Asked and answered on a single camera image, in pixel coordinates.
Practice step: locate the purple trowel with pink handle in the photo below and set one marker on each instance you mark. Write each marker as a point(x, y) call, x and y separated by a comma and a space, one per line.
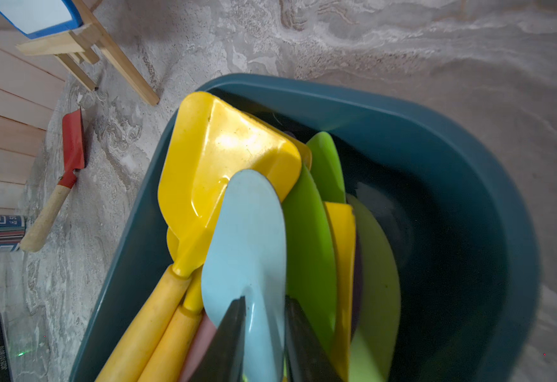
point(197, 350)

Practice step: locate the green trowel with yellow handle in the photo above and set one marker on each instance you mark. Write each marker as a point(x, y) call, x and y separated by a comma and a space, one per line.
point(327, 168)

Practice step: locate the green trowel with wooden handle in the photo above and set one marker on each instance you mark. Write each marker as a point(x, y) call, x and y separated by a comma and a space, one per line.
point(311, 275)

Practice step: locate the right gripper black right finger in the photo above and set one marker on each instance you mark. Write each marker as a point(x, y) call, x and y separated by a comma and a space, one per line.
point(306, 359)

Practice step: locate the grey blue trowel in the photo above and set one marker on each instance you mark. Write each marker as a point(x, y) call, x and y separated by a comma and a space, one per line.
point(247, 258)

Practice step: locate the light green shovel wooden handle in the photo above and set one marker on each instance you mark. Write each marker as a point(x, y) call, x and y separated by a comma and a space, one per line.
point(374, 342)

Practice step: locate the wooden easel stand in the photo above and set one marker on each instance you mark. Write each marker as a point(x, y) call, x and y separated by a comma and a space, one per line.
point(74, 46)

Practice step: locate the red shovel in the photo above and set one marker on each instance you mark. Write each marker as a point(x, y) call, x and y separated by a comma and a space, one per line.
point(74, 161)

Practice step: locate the yellow plastic scoop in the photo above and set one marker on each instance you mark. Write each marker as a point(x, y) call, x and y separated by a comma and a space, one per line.
point(211, 142)
point(172, 243)
point(170, 353)

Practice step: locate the yellow shovel with wooden handle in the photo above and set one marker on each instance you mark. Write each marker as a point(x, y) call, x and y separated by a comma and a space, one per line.
point(343, 226)

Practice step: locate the blue framed whiteboard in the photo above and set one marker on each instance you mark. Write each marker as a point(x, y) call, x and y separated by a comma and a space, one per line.
point(41, 18)

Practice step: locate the purple shovel with pink handle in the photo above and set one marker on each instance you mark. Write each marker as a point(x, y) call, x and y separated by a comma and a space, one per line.
point(357, 288)

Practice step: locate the teal plastic storage box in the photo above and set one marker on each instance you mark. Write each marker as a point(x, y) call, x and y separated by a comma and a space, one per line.
point(463, 241)

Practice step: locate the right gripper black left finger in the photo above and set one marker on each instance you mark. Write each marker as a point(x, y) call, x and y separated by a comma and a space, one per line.
point(223, 360)

